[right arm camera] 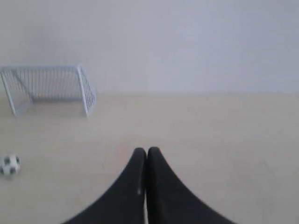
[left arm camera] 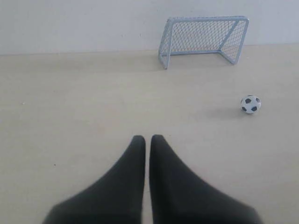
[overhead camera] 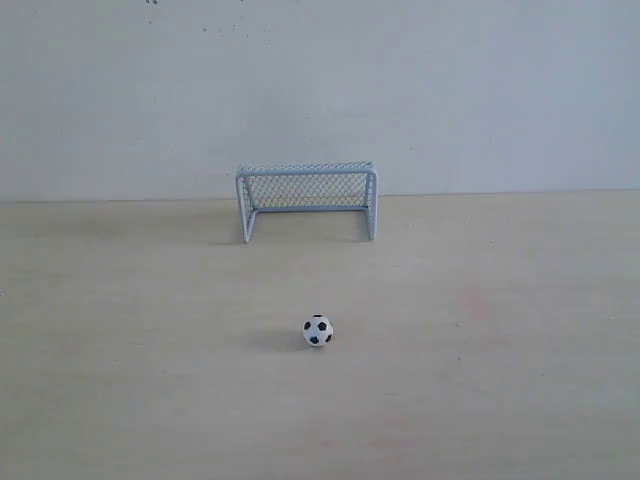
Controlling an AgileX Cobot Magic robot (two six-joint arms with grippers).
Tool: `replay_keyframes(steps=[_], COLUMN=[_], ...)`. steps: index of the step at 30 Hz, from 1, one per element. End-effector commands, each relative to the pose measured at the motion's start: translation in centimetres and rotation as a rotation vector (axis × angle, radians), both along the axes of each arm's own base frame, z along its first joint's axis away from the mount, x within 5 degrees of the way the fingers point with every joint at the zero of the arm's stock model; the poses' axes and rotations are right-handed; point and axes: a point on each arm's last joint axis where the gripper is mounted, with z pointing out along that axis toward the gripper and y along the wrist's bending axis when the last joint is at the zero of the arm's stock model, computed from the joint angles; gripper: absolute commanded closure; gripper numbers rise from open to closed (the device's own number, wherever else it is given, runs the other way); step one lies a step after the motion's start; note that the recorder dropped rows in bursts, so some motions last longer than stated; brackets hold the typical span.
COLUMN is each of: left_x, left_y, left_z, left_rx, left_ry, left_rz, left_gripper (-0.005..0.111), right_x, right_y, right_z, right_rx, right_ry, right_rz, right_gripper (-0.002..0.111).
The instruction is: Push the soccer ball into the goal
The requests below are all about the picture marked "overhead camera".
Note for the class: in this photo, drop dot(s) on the black and white mini soccer ball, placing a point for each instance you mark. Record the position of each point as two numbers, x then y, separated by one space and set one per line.
318 331

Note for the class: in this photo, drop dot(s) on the small white soccer goal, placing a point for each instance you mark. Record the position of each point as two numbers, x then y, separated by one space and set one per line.
300 188

